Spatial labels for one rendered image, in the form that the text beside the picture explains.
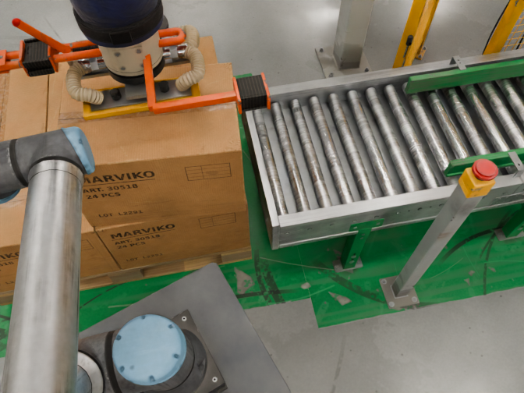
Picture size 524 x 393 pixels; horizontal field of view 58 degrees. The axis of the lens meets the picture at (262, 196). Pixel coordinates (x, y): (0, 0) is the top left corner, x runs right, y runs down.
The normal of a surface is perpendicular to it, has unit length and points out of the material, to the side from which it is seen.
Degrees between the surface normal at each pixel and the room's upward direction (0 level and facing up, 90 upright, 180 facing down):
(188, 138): 0
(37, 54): 0
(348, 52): 90
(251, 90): 0
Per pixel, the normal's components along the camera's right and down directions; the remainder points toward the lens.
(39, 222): -0.11, -0.65
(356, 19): 0.19, 0.84
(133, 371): 0.05, -0.48
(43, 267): 0.20, -0.69
